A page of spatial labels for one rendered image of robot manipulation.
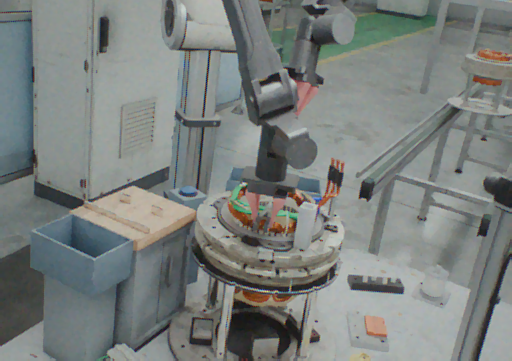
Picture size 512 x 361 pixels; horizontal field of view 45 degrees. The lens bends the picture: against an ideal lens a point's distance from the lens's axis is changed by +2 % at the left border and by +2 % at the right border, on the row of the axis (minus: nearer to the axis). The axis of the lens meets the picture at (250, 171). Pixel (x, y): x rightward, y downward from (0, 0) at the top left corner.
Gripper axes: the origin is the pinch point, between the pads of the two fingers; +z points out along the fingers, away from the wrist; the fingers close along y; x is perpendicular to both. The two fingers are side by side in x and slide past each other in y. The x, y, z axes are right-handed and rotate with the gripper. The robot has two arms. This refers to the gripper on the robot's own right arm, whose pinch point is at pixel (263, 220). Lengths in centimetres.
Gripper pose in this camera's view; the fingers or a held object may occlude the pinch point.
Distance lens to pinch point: 114.8
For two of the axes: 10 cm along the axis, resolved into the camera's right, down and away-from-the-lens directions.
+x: 1.9, -3.4, 9.2
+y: 9.7, 1.8, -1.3
